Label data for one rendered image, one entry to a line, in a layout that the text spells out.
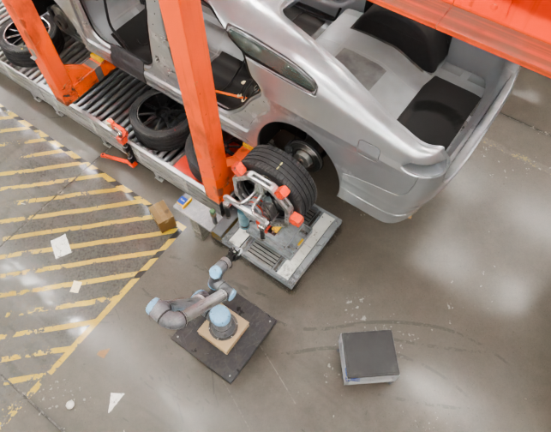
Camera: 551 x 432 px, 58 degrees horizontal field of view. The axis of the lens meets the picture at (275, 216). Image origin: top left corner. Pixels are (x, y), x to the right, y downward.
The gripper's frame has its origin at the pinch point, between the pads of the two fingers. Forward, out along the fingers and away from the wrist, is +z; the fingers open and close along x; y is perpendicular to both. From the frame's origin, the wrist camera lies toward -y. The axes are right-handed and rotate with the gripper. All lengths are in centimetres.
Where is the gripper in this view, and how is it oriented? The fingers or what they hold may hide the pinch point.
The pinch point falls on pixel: (240, 249)
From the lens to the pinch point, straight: 383.7
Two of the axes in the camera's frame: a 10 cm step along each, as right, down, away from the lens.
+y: 2.1, -7.7, -6.0
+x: -8.5, -4.4, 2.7
